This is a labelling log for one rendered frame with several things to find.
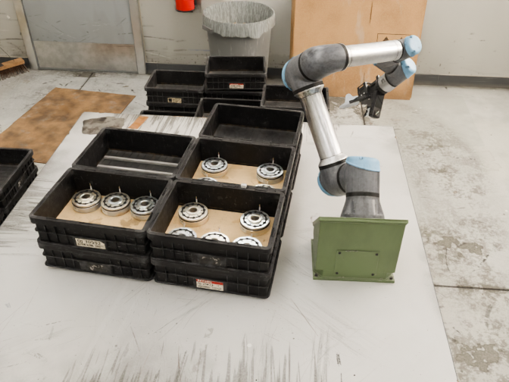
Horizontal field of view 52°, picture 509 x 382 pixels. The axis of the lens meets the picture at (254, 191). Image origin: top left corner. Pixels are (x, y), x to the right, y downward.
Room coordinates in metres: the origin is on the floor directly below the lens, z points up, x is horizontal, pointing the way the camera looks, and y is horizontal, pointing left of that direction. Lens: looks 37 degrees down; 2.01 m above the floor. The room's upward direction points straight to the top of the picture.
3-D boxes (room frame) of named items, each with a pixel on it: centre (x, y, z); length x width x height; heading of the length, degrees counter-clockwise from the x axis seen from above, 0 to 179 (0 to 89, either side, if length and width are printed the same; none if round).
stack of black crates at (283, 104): (2.86, -0.24, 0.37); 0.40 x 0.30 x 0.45; 85
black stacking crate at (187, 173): (1.64, 0.06, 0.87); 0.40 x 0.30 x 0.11; 79
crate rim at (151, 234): (1.34, 0.12, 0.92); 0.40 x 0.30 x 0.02; 79
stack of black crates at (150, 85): (3.32, 0.53, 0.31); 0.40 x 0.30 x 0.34; 85
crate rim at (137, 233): (1.42, 0.51, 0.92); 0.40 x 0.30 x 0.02; 79
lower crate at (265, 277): (1.34, 0.12, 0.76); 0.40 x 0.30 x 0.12; 79
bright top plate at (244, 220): (1.39, 0.00, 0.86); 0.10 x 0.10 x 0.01
